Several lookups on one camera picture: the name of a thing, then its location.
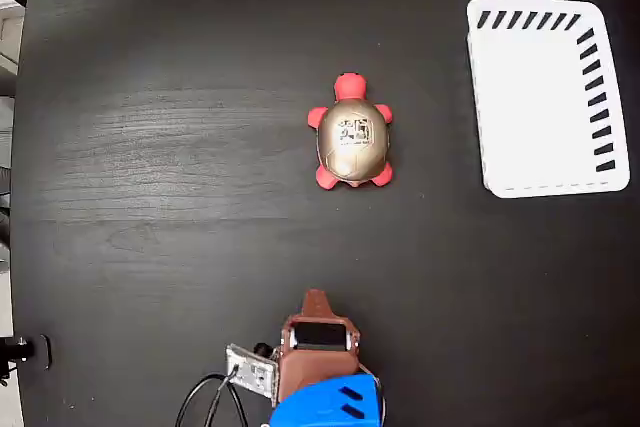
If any red turtle toy gold shell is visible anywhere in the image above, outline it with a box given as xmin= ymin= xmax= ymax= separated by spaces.
xmin=306 ymin=72 xmax=395 ymax=192

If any white plastic basket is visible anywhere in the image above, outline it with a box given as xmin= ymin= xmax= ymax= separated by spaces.
xmin=465 ymin=0 xmax=631 ymax=200

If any black table clamp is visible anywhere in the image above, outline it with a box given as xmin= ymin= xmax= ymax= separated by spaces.
xmin=0 ymin=334 xmax=54 ymax=371

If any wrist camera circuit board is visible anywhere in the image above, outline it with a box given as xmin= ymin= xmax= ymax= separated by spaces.
xmin=224 ymin=341 xmax=279 ymax=406

